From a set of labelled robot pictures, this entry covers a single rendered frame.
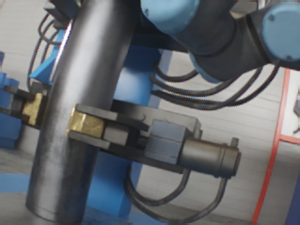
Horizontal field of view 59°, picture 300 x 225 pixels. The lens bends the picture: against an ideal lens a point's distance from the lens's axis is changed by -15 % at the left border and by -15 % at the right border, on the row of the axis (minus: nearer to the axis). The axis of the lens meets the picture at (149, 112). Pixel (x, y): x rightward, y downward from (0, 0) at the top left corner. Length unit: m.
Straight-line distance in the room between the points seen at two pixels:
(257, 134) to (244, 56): 2.43
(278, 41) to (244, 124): 2.46
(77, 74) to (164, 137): 0.32
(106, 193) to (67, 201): 0.45
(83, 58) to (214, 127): 2.10
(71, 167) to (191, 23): 0.65
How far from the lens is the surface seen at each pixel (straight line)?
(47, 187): 0.93
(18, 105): 1.05
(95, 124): 0.83
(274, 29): 0.44
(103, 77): 0.93
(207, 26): 0.38
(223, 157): 0.91
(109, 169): 1.35
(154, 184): 2.94
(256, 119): 2.89
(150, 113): 1.09
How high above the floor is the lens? 0.46
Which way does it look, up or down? 6 degrees up
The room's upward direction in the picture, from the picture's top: 15 degrees clockwise
